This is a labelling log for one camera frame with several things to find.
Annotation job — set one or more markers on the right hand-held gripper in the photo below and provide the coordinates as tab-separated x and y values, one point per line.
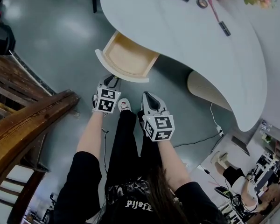
162	123

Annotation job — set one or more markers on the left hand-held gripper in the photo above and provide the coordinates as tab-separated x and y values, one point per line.
107	94

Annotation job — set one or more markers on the large white drawer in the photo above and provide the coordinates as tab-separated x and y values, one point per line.
128	55

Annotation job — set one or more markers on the white curved desk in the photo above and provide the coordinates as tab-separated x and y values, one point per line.
177	31

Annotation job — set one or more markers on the person's left forearm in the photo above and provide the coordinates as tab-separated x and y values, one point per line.
89	134

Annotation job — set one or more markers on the person's right forearm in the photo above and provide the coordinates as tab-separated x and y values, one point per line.
172	164

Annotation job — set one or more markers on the person's white shoe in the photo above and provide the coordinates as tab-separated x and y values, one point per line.
124	105

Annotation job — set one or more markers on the person's black trousers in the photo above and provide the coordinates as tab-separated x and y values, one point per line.
126	143

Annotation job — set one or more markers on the white power strip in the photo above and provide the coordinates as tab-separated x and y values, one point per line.
219	130

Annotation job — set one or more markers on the red floor tape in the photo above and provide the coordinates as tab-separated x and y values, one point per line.
214	183

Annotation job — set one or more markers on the person's black printed t-shirt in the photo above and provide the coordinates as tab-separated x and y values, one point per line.
84	183

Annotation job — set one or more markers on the black lipstick tube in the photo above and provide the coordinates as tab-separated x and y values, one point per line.
224	28

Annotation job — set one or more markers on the grey shelf unit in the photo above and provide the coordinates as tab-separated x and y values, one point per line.
254	139

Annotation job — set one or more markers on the small bottles set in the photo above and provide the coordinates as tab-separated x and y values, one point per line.
265	127

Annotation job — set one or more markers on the round makeup compact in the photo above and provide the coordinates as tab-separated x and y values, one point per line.
201	2

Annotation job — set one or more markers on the black round bin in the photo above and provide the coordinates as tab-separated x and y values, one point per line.
2	38

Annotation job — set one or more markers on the white flower pot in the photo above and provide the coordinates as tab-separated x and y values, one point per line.
267	139

